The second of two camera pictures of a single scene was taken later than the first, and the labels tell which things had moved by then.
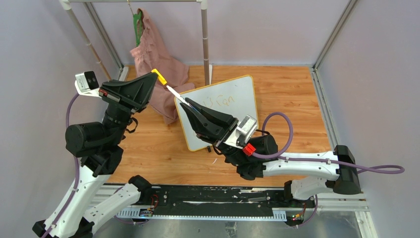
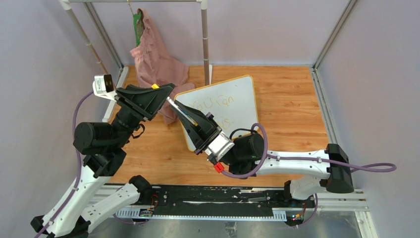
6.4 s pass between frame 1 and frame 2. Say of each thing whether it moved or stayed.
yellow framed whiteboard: stayed
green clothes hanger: stayed
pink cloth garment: stayed
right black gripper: moved
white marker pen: moved
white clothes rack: stayed
